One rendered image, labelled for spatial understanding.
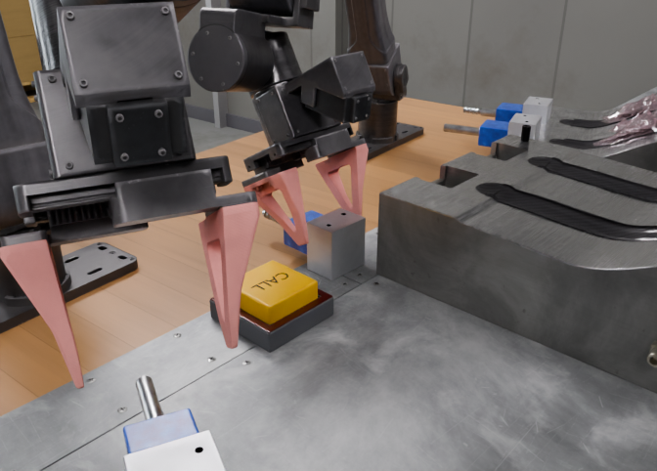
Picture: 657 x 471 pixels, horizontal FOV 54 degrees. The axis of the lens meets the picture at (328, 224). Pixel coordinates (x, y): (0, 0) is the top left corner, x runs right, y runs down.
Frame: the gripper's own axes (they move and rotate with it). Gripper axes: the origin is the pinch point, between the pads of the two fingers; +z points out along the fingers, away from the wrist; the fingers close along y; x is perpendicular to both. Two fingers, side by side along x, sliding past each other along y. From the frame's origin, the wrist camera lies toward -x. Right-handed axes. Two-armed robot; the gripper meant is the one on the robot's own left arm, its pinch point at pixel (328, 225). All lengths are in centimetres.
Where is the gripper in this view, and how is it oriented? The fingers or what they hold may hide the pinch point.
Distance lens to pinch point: 65.6
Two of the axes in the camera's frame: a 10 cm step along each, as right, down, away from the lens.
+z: 3.5, 9.4, 0.6
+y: 7.0, -3.0, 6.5
